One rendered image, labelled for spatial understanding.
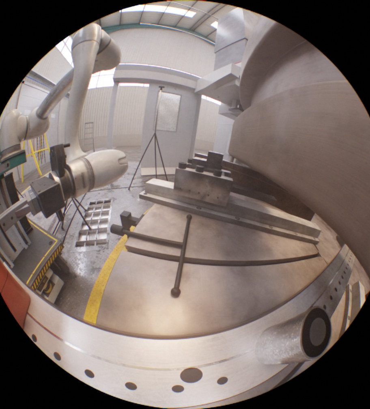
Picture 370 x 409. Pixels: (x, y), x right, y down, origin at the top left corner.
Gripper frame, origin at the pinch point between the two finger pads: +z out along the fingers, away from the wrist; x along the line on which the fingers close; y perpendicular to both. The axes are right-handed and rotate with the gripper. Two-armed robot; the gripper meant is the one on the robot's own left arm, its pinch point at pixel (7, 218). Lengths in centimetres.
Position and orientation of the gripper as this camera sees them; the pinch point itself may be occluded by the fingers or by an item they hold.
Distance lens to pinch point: 32.2
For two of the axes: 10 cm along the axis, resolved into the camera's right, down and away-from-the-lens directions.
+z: -2.7, 4.5, -8.5
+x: -9.5, -2.5, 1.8
